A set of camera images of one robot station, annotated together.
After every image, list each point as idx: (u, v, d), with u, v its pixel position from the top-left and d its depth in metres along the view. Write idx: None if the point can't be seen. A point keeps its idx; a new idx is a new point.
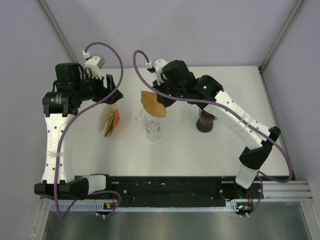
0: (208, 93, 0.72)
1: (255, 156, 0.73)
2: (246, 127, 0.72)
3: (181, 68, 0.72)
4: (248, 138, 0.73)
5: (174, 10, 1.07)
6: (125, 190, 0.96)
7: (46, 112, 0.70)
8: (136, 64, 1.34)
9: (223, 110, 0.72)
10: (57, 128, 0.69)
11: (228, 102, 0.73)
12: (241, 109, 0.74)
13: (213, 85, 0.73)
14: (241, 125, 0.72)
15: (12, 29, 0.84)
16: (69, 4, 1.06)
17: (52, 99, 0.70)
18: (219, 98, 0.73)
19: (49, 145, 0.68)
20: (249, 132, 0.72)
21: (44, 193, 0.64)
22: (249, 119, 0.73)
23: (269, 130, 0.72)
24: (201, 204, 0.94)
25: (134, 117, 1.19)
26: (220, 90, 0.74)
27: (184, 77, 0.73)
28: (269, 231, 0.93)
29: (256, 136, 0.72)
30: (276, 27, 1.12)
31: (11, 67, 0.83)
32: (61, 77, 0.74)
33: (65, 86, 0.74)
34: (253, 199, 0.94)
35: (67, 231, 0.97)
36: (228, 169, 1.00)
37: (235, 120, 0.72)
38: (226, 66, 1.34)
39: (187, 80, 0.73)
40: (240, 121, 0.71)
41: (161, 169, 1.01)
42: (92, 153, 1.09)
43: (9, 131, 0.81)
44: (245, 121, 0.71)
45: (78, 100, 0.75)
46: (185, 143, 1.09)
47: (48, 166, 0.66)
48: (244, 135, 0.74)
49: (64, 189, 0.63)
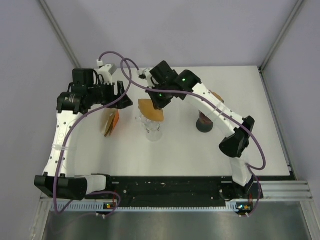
0: (187, 85, 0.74)
1: (229, 143, 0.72)
2: (220, 115, 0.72)
3: (162, 66, 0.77)
4: (223, 126, 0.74)
5: (174, 10, 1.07)
6: (125, 190, 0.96)
7: (58, 109, 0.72)
8: (136, 64, 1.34)
9: (199, 100, 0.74)
10: (66, 124, 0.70)
11: (205, 93, 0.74)
12: (216, 99, 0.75)
13: (192, 78, 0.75)
14: (215, 114, 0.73)
15: (12, 29, 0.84)
16: (69, 4, 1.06)
17: (66, 98, 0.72)
18: (196, 89, 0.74)
19: (55, 139, 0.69)
20: (223, 120, 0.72)
21: (43, 185, 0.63)
22: (223, 108, 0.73)
23: (243, 119, 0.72)
24: (201, 204, 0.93)
25: (134, 117, 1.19)
26: (198, 82, 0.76)
27: (166, 73, 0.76)
28: (269, 231, 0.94)
29: (229, 124, 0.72)
30: (276, 27, 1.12)
31: (11, 67, 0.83)
32: (76, 79, 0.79)
33: (78, 88, 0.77)
34: (253, 199, 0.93)
35: (67, 231, 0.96)
36: (228, 169, 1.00)
37: (210, 109, 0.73)
38: (226, 66, 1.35)
39: (168, 76, 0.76)
40: (214, 110, 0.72)
41: (161, 169, 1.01)
42: (93, 154, 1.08)
43: (9, 131, 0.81)
44: (219, 109, 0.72)
45: (90, 102, 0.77)
46: (184, 143, 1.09)
47: (51, 159, 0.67)
48: (220, 124, 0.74)
49: (64, 183, 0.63)
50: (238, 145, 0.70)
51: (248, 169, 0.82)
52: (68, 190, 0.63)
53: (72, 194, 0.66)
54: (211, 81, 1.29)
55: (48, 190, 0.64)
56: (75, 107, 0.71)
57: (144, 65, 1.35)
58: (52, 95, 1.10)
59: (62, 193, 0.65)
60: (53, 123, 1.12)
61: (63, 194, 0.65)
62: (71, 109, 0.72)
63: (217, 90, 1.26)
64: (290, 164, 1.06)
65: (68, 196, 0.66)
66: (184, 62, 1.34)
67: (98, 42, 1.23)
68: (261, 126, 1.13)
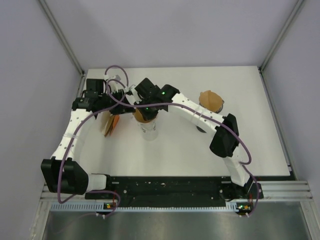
0: (167, 97, 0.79)
1: (215, 142, 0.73)
2: (200, 117, 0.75)
3: (145, 83, 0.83)
4: (205, 127, 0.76)
5: (175, 10, 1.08)
6: (125, 190, 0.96)
7: (73, 107, 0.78)
8: (136, 63, 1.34)
9: (179, 108, 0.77)
10: (79, 119, 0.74)
11: (183, 101, 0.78)
12: (195, 104, 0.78)
13: (171, 91, 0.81)
14: (196, 117, 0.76)
15: (11, 28, 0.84)
16: (70, 4, 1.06)
17: (81, 100, 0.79)
18: (176, 99, 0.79)
19: (67, 129, 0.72)
20: (204, 121, 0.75)
21: (50, 168, 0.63)
22: (202, 110, 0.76)
23: (223, 118, 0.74)
24: (201, 204, 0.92)
25: (131, 117, 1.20)
26: (177, 93, 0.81)
27: (149, 88, 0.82)
28: (269, 231, 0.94)
29: (210, 124, 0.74)
30: (276, 27, 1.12)
31: (11, 66, 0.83)
32: (89, 87, 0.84)
33: (90, 94, 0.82)
34: (253, 199, 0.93)
35: (67, 231, 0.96)
36: (226, 168, 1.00)
37: (190, 114, 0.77)
38: (226, 66, 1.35)
39: (151, 91, 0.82)
40: (194, 114, 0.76)
41: (160, 170, 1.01)
42: (95, 153, 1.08)
43: (9, 131, 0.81)
44: (198, 112, 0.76)
45: (100, 108, 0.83)
46: (185, 141, 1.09)
47: (60, 146, 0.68)
48: (203, 126, 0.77)
49: (69, 167, 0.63)
50: (223, 142, 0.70)
51: (244, 168, 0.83)
52: (73, 177, 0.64)
53: (75, 185, 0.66)
54: (212, 81, 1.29)
55: (53, 177, 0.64)
56: (88, 107, 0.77)
57: (144, 64, 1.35)
58: (52, 95, 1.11)
59: (65, 182, 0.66)
60: (53, 124, 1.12)
61: (67, 184, 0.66)
62: (84, 108, 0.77)
63: (217, 90, 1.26)
64: (290, 164, 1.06)
65: (71, 186, 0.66)
66: (184, 62, 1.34)
67: (98, 42, 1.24)
68: (240, 120, 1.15)
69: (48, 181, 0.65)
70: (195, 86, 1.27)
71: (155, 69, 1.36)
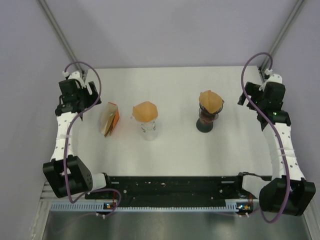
0: (273, 119, 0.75)
1: (267, 188, 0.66)
2: (280, 156, 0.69)
3: (278, 92, 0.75)
4: (275, 164, 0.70)
5: (174, 10, 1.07)
6: (125, 190, 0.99)
7: (58, 113, 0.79)
8: (136, 63, 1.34)
9: (273, 134, 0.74)
10: (66, 121, 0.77)
11: (282, 133, 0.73)
12: (288, 143, 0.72)
13: (283, 118, 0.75)
14: (277, 152, 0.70)
15: (12, 28, 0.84)
16: (69, 4, 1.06)
17: (64, 105, 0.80)
18: (278, 126, 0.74)
19: (59, 133, 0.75)
20: (280, 162, 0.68)
21: (53, 170, 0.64)
22: (289, 154, 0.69)
23: (301, 177, 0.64)
24: (200, 203, 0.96)
25: (130, 116, 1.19)
26: (287, 124, 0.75)
27: (274, 99, 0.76)
28: (268, 230, 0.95)
29: (282, 168, 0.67)
30: (275, 27, 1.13)
31: (11, 66, 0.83)
32: (64, 91, 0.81)
33: (68, 98, 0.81)
34: (253, 199, 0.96)
35: (67, 231, 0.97)
36: (226, 168, 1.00)
37: (276, 146, 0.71)
38: (227, 66, 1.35)
39: (271, 102, 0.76)
40: (279, 148, 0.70)
41: (159, 170, 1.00)
42: (92, 153, 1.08)
43: (10, 131, 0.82)
44: (283, 150, 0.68)
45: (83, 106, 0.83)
46: (185, 141, 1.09)
47: (57, 148, 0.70)
48: (275, 163, 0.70)
49: (73, 162, 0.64)
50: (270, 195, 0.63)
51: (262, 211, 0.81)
52: (78, 171, 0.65)
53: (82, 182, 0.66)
54: (211, 81, 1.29)
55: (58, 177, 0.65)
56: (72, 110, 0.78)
57: (144, 64, 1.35)
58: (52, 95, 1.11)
59: (72, 181, 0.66)
60: (52, 124, 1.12)
61: (74, 182, 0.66)
62: (69, 111, 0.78)
63: (217, 89, 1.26)
64: None
65: (78, 183, 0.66)
66: (184, 62, 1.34)
67: (98, 42, 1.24)
68: (240, 120, 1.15)
69: (54, 184, 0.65)
70: (194, 87, 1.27)
71: (156, 69, 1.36)
